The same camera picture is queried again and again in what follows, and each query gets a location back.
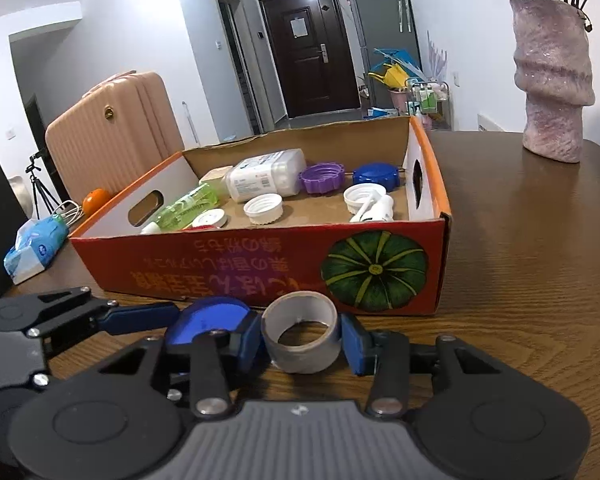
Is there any pink suitcase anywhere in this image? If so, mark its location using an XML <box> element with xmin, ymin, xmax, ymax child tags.
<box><xmin>45</xmin><ymin>70</ymin><xmax>184</xmax><ymax>202</ymax></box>

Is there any white jar lid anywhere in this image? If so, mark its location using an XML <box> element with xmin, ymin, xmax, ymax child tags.
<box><xmin>190</xmin><ymin>208</ymin><xmax>228</xmax><ymax>229</ymax></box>

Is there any green liquid bottle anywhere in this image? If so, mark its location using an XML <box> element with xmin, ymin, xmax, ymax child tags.
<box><xmin>140</xmin><ymin>183</ymin><xmax>220</xmax><ymax>234</ymax></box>

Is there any pink textured vase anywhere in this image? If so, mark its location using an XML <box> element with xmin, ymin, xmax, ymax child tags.
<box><xmin>510</xmin><ymin>0</ymin><xmax>595</xmax><ymax>164</ymax></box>

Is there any blue tissue pack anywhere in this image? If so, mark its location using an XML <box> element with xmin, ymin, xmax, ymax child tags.
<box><xmin>4</xmin><ymin>214</ymin><xmax>68</xmax><ymax>285</ymax></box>

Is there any white ribbed cap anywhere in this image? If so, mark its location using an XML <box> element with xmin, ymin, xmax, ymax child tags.
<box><xmin>342</xmin><ymin>182</ymin><xmax>387</xmax><ymax>214</ymax></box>
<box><xmin>244</xmin><ymin>193</ymin><xmax>284</xmax><ymax>226</ymax></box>

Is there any purple plastic lid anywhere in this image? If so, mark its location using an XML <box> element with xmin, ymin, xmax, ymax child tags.
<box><xmin>299</xmin><ymin>162</ymin><xmax>346</xmax><ymax>195</ymax></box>

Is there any grey refrigerator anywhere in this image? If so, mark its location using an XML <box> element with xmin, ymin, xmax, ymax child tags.
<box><xmin>350</xmin><ymin>0</ymin><xmax>422</xmax><ymax>107</ymax></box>

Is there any orange fruit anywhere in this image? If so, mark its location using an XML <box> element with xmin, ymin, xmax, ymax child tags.
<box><xmin>82</xmin><ymin>188</ymin><xmax>112</xmax><ymax>217</ymax></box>

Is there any black camera tripod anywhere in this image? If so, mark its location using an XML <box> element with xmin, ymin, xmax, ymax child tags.
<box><xmin>26</xmin><ymin>152</ymin><xmax>60</xmax><ymax>219</ymax></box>

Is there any blue plastic lid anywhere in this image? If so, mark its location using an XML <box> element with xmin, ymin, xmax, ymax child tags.
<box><xmin>352</xmin><ymin>162</ymin><xmax>400</xmax><ymax>192</ymax></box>

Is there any wire rack with bottles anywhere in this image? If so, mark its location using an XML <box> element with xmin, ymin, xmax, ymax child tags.
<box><xmin>406</xmin><ymin>78</ymin><xmax>453</xmax><ymax>132</ymax></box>

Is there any yellow watering can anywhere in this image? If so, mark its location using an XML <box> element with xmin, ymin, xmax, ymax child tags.
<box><xmin>368</xmin><ymin>63</ymin><xmax>408</xmax><ymax>91</ymax></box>

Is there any blue round lid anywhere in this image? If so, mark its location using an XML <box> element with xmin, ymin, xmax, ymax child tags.
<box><xmin>164</xmin><ymin>296</ymin><xmax>251</xmax><ymax>346</ymax></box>

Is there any red cardboard box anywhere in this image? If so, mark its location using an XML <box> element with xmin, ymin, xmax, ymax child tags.
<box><xmin>70</xmin><ymin>117</ymin><xmax>452</xmax><ymax>315</ymax></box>

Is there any white pill bottle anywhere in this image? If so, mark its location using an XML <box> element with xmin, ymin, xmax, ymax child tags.
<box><xmin>350</xmin><ymin>195</ymin><xmax>394</xmax><ymax>223</ymax></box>

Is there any dark entrance door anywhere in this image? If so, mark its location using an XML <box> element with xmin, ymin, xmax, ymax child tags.
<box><xmin>259</xmin><ymin>0</ymin><xmax>360</xmax><ymax>118</ymax></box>

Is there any clear tape roll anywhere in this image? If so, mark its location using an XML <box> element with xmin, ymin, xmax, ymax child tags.
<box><xmin>261</xmin><ymin>290</ymin><xmax>341</xmax><ymax>375</ymax></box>

